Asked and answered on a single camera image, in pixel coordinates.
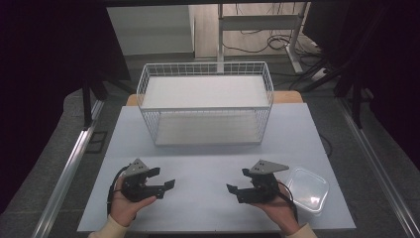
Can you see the white table cover sheet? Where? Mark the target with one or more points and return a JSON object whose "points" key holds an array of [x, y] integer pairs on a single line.
{"points": [[204, 165]]}

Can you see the person's right hand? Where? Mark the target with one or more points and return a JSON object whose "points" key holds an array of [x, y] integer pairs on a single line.
{"points": [[280, 211]]}

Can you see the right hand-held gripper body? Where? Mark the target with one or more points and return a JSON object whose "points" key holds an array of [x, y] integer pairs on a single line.
{"points": [[264, 185]]}

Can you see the white metal desk frame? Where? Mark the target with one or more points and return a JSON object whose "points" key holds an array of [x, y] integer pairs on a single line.
{"points": [[261, 22]]}

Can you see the black metal stand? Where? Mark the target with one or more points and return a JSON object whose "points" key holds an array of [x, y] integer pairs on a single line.
{"points": [[87, 105]]}

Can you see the white power strip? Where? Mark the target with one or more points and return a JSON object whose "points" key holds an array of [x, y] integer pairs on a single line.
{"points": [[319, 74]]}

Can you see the black curtain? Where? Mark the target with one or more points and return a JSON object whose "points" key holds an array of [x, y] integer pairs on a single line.
{"points": [[43, 82], [389, 66]]}

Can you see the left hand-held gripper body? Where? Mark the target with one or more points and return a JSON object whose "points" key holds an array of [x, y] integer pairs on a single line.
{"points": [[133, 185]]}

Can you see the aluminium rail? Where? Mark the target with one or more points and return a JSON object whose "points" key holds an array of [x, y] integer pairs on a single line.
{"points": [[66, 178], [376, 158]]}

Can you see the person's left hand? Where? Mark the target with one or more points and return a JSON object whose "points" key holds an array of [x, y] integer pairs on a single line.
{"points": [[122, 208]]}

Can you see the clear plastic container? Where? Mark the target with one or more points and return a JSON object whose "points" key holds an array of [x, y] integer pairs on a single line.
{"points": [[307, 191]]}

